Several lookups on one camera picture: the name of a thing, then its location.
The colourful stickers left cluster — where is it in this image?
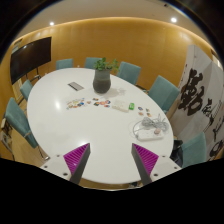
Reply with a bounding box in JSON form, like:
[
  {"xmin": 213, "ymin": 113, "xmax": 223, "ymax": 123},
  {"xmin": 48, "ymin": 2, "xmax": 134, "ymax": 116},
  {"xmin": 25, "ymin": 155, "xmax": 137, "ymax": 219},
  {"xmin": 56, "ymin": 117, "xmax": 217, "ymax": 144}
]
[{"xmin": 66, "ymin": 98, "xmax": 85, "ymax": 110}]

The teal chair near right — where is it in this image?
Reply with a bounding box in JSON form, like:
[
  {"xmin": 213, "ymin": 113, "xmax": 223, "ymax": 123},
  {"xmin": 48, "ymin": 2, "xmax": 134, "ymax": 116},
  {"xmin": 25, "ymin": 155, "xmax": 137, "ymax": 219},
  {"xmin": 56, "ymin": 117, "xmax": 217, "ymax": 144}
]
[{"xmin": 170, "ymin": 132, "xmax": 207, "ymax": 168}]

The black wall television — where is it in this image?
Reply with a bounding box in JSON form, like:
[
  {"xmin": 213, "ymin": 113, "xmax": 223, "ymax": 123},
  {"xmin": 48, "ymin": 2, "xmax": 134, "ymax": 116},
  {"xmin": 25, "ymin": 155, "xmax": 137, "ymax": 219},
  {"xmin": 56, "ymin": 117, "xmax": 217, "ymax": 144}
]
[{"xmin": 10, "ymin": 37, "xmax": 52, "ymax": 84}]

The colourful stickers cluster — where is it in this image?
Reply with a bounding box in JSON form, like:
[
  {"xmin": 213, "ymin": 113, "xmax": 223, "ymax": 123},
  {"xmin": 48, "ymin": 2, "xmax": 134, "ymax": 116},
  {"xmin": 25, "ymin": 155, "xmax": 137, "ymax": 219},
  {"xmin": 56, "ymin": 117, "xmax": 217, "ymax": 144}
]
[
  {"xmin": 66, "ymin": 98, "xmax": 85, "ymax": 110},
  {"xmin": 86, "ymin": 98, "xmax": 111, "ymax": 108},
  {"xmin": 138, "ymin": 107, "xmax": 151, "ymax": 117}
]

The teal chair far centre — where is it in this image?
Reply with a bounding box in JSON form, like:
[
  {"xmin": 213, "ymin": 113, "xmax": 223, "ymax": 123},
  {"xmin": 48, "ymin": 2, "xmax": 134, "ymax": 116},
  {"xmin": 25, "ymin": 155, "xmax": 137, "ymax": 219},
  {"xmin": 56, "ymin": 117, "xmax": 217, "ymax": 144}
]
[{"xmin": 84, "ymin": 57, "xmax": 99, "ymax": 69}]

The teal chair far left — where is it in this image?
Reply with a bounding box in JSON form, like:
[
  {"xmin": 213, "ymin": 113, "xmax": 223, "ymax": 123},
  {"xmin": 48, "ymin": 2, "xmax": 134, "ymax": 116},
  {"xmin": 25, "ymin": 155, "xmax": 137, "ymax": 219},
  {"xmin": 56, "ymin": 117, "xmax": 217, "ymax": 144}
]
[{"xmin": 56, "ymin": 59, "xmax": 73, "ymax": 70}]

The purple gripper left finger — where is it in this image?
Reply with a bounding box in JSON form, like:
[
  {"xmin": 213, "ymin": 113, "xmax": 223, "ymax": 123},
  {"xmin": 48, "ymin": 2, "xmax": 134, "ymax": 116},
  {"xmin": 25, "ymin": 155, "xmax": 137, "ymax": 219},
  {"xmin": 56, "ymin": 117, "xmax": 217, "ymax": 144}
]
[{"xmin": 64, "ymin": 143, "xmax": 90, "ymax": 184}]

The teal chair mid left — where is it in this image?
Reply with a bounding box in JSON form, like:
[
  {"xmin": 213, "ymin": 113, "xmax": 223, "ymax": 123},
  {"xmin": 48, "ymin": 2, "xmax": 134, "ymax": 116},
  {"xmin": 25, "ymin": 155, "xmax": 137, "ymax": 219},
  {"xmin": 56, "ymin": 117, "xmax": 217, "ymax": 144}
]
[{"xmin": 20, "ymin": 80, "xmax": 33, "ymax": 100}]

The colourful stickers centre cluster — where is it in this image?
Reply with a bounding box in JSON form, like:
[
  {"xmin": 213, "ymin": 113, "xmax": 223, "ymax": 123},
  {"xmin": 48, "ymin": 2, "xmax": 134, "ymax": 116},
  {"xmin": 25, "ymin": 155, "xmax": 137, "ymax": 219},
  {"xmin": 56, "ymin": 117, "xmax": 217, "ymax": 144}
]
[{"xmin": 86, "ymin": 98, "xmax": 111, "ymax": 108}]

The dark grey plant pot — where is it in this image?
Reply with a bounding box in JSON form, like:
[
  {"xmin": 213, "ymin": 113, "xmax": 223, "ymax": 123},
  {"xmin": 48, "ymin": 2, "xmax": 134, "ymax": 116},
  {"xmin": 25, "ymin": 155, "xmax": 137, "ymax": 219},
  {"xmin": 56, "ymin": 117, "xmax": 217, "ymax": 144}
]
[{"xmin": 93, "ymin": 70, "xmax": 111, "ymax": 94}]

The white oval conference table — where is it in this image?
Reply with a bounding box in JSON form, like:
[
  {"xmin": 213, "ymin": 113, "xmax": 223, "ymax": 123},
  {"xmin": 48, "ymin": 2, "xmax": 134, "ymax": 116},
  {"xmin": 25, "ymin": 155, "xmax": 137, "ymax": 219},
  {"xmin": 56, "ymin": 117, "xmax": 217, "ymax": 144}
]
[{"xmin": 27, "ymin": 68, "xmax": 173, "ymax": 184}]

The teal chair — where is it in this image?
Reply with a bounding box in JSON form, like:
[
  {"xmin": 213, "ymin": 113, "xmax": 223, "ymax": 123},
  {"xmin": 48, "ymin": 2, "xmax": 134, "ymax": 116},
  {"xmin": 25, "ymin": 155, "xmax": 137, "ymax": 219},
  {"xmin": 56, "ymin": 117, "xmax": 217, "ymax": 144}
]
[
  {"xmin": 170, "ymin": 132, "xmax": 207, "ymax": 168},
  {"xmin": 117, "ymin": 62, "xmax": 141, "ymax": 85},
  {"xmin": 84, "ymin": 57, "xmax": 99, "ymax": 69},
  {"xmin": 56, "ymin": 59, "xmax": 73, "ymax": 70},
  {"xmin": 5, "ymin": 97, "xmax": 49, "ymax": 160},
  {"xmin": 148, "ymin": 75, "xmax": 180, "ymax": 113}
]

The green small object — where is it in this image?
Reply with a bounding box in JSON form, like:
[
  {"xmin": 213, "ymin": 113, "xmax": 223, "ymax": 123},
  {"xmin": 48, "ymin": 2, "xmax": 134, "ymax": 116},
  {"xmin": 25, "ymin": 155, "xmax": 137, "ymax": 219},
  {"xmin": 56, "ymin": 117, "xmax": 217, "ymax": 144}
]
[{"xmin": 129, "ymin": 103, "xmax": 135, "ymax": 110}]

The white power strip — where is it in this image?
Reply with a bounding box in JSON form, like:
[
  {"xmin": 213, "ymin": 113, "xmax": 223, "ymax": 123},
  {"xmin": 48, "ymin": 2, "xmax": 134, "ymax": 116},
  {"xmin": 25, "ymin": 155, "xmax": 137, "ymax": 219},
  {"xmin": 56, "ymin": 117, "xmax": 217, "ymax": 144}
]
[{"xmin": 137, "ymin": 130, "xmax": 164, "ymax": 141}]

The teal chair near left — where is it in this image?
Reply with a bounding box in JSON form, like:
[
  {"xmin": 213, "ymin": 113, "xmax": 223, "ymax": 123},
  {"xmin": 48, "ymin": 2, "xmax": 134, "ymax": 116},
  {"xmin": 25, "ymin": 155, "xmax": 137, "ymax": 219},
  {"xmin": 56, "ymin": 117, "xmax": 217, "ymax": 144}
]
[{"xmin": 5, "ymin": 97, "xmax": 49, "ymax": 160}]

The calligraphy folding screen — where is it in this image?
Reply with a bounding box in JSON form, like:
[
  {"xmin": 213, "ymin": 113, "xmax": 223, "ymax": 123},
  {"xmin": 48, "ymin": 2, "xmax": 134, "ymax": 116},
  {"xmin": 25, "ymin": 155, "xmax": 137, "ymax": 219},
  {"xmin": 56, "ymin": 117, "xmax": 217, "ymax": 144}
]
[{"xmin": 170, "ymin": 45, "xmax": 224, "ymax": 161}]

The colourful stickers right cluster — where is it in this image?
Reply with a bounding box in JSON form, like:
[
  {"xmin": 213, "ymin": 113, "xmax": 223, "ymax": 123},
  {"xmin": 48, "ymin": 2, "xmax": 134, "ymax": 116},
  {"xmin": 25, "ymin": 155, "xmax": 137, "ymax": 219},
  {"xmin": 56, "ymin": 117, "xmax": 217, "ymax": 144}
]
[{"xmin": 138, "ymin": 107, "xmax": 151, "ymax": 117}]

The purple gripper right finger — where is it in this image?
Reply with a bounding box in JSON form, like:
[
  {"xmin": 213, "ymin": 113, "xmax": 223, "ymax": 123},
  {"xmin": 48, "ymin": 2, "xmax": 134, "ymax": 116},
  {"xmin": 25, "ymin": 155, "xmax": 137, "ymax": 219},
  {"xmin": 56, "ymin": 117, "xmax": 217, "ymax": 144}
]
[{"xmin": 131, "ymin": 144, "xmax": 159, "ymax": 185}]

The green potted plant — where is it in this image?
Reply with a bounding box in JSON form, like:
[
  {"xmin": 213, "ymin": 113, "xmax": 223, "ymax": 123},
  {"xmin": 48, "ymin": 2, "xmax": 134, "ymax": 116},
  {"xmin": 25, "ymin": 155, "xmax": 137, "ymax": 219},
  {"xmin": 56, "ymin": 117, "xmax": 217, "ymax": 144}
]
[{"xmin": 94, "ymin": 58, "xmax": 119, "ymax": 72}]

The white box on table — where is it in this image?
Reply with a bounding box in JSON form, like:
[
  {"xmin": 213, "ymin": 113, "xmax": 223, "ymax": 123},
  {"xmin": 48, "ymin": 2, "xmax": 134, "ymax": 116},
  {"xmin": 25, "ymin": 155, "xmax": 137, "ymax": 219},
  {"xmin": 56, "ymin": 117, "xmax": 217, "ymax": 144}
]
[{"xmin": 112, "ymin": 100, "xmax": 129, "ymax": 112}]

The teal chair far right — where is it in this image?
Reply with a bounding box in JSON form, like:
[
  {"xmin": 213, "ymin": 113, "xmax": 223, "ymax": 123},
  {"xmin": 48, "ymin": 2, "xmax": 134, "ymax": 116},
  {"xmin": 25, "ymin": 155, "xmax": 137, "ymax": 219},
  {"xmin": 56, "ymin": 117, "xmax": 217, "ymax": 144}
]
[{"xmin": 117, "ymin": 62, "xmax": 141, "ymax": 85}]

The grey coiled charger cable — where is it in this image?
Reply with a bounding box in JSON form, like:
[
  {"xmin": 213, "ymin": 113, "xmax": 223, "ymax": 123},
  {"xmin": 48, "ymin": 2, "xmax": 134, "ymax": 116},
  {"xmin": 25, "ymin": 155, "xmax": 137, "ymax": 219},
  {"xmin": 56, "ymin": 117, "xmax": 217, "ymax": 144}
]
[{"xmin": 132, "ymin": 113, "xmax": 171, "ymax": 138}]

